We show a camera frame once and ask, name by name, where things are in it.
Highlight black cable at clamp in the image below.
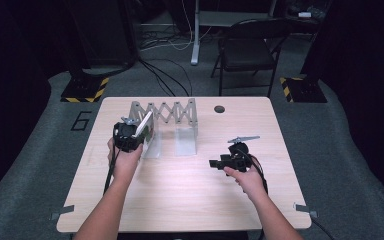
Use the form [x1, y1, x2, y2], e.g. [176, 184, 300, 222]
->
[309, 216, 337, 240]

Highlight white desk leg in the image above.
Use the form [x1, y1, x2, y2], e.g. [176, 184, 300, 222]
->
[190, 0, 202, 66]

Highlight grey expandable book rack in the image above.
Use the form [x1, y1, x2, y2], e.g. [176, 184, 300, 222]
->
[128, 97, 200, 160]

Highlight white floor cables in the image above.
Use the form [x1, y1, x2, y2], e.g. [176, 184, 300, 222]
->
[139, 0, 212, 52]

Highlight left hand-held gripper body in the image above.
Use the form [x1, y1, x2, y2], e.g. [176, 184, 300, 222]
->
[112, 116, 145, 154]

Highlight person's right hand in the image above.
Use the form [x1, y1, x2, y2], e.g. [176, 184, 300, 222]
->
[222, 164, 268, 204]

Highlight black floor cables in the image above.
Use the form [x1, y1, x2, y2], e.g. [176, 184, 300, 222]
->
[137, 57, 194, 98]

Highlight person's left hand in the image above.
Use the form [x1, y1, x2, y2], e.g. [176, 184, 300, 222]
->
[106, 137, 145, 183]

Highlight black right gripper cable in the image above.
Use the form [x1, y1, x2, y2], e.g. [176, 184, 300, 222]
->
[235, 147, 270, 196]

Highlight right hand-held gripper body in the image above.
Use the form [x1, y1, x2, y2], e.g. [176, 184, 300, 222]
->
[220, 134, 262, 174]

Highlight black stand base hazard stripes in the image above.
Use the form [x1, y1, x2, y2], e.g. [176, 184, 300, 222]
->
[60, 74, 110, 104]
[278, 75, 328, 104]

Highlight grey table edge clamp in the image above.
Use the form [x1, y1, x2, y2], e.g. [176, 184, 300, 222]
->
[49, 204, 76, 221]
[293, 202, 319, 220]

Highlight black folding chair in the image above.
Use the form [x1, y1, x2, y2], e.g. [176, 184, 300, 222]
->
[210, 17, 295, 99]

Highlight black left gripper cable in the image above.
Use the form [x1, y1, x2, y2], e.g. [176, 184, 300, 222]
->
[102, 145, 120, 196]

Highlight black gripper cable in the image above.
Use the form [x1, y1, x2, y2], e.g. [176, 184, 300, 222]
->
[235, 147, 270, 196]
[102, 145, 120, 196]

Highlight white caterpillar picture book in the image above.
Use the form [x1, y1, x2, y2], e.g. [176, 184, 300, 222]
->
[134, 110, 155, 145]

